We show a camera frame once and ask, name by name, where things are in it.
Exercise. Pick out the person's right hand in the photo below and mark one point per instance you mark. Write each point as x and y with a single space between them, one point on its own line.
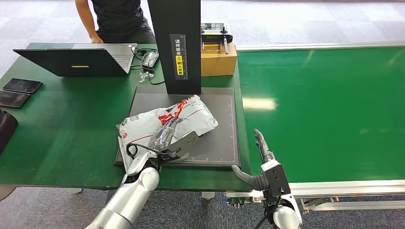
96 39

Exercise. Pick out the green table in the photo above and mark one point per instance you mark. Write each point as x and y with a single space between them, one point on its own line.
57 126

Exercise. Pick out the brown cardboard box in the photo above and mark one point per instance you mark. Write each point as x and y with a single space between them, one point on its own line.
218 64

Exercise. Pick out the black remote controller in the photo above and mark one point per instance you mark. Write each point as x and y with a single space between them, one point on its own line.
216 38

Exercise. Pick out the green conveyor belt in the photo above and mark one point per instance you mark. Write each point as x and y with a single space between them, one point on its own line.
332 110

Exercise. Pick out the black smartphone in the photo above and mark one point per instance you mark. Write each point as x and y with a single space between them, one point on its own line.
12 99
22 85

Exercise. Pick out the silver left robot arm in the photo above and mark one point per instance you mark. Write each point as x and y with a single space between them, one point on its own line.
133 196

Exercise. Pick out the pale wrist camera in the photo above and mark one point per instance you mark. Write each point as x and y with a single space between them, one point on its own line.
186 142
278 178

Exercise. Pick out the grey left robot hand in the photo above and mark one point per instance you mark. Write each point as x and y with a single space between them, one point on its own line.
164 134

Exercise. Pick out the white red-printed mailer package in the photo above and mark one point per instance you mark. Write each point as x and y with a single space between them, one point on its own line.
139 129

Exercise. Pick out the dark open laptop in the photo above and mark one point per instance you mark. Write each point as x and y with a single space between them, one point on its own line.
72 61

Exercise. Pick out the black scanner column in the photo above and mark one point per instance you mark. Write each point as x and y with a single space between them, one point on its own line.
175 19

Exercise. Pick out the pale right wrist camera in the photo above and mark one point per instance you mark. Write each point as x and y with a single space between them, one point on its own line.
278 178

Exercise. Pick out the person's right forearm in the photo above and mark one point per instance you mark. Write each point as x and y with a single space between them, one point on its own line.
85 19

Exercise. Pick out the yellow grey column label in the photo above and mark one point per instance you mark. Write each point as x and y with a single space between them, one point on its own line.
178 57

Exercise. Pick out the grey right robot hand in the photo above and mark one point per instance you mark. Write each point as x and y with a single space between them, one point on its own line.
253 181

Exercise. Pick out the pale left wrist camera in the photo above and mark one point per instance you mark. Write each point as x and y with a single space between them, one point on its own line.
186 142

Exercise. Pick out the aluminium conveyor frame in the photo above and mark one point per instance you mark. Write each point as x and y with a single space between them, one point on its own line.
354 187

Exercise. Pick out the person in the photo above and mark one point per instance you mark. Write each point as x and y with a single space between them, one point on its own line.
123 22

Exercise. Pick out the clear plastic wrapper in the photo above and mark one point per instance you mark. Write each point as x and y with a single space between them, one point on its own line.
146 76

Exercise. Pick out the dark grey scanner base plate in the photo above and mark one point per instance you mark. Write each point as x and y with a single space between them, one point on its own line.
221 132

